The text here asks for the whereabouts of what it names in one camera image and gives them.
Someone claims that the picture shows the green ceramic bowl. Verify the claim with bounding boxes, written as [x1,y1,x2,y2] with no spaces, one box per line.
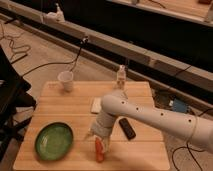
[34,122,74,161]

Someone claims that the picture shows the white object on ledge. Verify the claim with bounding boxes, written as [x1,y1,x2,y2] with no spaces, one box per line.
[46,4,65,22]

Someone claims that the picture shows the black floor cable right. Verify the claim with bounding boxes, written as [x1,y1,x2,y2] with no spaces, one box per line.
[170,107,213,171]

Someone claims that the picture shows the black floor cable left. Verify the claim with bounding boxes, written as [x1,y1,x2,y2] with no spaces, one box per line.
[0,21,90,78]

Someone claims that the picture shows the black floor cable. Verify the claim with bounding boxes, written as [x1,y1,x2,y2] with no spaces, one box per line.
[0,21,90,78]
[170,107,213,171]

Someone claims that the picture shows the black chair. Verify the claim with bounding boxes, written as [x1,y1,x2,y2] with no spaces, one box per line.
[0,46,36,162]

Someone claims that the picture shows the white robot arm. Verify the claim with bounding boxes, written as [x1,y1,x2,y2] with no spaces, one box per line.
[89,90,213,153]

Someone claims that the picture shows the white rectangular block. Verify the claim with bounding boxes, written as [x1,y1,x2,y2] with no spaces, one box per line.
[91,98,101,114]

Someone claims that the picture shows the black remote phone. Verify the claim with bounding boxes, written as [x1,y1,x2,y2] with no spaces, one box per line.
[119,118,136,140]

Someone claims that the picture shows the blue box on floor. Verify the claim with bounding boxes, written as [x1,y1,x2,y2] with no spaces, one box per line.
[172,99,188,113]

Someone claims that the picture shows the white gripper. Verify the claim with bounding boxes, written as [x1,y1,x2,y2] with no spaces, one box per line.
[84,111,115,154]

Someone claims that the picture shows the clear plastic bottle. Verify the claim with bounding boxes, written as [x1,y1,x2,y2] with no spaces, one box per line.
[116,65,126,89]

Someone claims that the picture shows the white plastic cup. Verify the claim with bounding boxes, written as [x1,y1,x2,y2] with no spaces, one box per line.
[57,71,74,92]

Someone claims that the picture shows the light wooden table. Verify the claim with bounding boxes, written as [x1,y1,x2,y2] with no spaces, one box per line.
[13,81,170,171]

